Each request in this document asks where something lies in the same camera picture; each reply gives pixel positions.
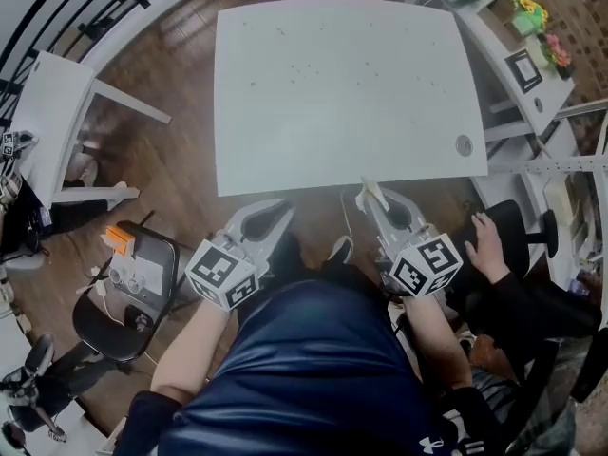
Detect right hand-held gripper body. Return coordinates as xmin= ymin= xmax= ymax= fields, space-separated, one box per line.
xmin=376 ymin=219 xmax=466 ymax=300

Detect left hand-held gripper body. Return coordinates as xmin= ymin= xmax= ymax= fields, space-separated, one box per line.
xmin=182 ymin=227 xmax=271 ymax=314

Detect white cleaning wipe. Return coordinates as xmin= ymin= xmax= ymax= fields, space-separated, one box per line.
xmin=354 ymin=175 xmax=387 ymax=214

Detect person's right forearm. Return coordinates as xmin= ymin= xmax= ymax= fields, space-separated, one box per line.
xmin=401 ymin=292 xmax=474 ymax=391

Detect person's left forearm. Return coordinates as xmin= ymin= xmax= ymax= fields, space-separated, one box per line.
xmin=150 ymin=296 xmax=238 ymax=406

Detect white table with crumbs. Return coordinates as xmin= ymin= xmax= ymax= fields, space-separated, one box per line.
xmin=213 ymin=0 xmax=490 ymax=199

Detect person's black trousers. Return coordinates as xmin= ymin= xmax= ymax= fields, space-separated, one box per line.
xmin=236 ymin=229 xmax=395 ymax=303

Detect person's white shoe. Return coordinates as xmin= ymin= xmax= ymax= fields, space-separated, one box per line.
xmin=326 ymin=235 xmax=355 ymax=266

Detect white paper sheet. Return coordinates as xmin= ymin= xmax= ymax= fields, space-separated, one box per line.
xmin=133 ymin=256 xmax=163 ymax=295

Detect black pouch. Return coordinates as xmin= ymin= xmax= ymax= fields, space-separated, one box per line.
xmin=123 ymin=303 xmax=155 ymax=335

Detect orange box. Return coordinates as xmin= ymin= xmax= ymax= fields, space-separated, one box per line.
xmin=104 ymin=225 xmax=135 ymax=257

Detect black folding chair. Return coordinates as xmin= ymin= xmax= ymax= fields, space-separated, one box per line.
xmin=72 ymin=209 xmax=181 ymax=365

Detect person's navy shirt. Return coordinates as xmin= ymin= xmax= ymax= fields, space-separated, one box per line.
xmin=113 ymin=277 xmax=504 ymax=456

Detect white shelf desk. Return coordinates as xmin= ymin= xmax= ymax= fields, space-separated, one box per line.
xmin=455 ymin=0 xmax=579 ymax=161

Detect black framed picture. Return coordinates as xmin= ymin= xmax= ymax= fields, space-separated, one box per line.
xmin=503 ymin=47 xmax=544 ymax=95

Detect grey handheld device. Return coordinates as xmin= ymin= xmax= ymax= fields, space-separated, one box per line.
xmin=0 ymin=332 xmax=57 ymax=408

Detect large white table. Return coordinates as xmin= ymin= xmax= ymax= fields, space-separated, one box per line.
xmin=0 ymin=394 xmax=113 ymax=456

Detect small white table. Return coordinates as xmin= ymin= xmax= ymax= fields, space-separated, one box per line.
xmin=8 ymin=49 xmax=173 ymax=209

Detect red flower pot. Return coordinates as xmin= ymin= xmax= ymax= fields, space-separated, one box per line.
xmin=540 ymin=32 xmax=575 ymax=81

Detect green box yellow flowers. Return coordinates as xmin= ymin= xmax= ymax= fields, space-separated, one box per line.
xmin=509 ymin=0 xmax=551 ymax=37

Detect spare grey gripper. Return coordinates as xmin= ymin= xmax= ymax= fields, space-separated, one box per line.
xmin=0 ymin=129 xmax=39 ymax=162

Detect white chest strap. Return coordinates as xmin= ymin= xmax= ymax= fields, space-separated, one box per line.
xmin=441 ymin=408 xmax=485 ymax=456

